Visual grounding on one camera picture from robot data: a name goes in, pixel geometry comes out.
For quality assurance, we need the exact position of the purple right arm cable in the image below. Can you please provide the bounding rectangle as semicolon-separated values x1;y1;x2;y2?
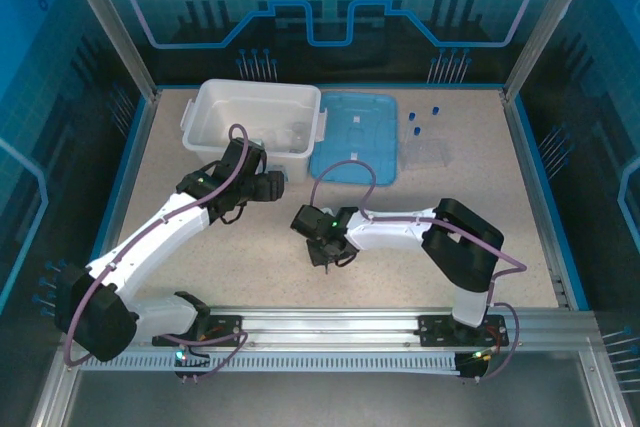
310;160;527;383

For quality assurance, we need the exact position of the white slotted cable duct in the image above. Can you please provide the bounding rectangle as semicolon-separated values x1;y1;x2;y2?
78;351;464;374

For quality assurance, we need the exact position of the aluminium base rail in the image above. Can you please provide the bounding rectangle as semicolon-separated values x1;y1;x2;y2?
62;305;604;354

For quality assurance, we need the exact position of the aluminium frame post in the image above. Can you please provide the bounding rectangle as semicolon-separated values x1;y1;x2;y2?
55;0;162;101
501;0;605;101

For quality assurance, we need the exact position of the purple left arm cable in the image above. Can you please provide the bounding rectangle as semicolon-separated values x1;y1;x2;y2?
62;122;251;384

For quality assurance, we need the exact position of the blue plastic box lid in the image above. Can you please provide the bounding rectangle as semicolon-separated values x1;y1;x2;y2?
308;90;402;190

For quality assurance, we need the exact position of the clear plastic test tube rack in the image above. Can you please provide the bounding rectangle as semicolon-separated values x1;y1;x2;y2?
402;139;452;172

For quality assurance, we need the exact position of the white plastic storage box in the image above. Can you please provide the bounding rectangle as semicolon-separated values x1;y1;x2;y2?
180;78;328;184

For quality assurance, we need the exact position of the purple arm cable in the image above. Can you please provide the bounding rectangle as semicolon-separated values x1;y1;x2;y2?
310;160;527;383
62;122;251;384

